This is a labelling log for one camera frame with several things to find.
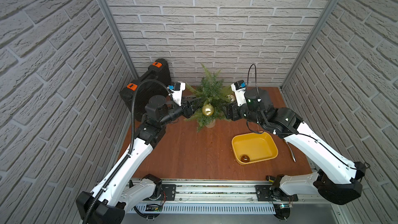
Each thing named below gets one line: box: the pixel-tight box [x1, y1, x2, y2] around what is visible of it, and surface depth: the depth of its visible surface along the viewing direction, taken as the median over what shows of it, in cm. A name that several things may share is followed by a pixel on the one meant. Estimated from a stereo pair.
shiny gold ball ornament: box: [201, 103, 215, 117], surface depth 70 cm
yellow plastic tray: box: [231, 131, 279, 164], surface depth 88 cm
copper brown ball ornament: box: [240, 154, 250, 163], surface depth 83 cm
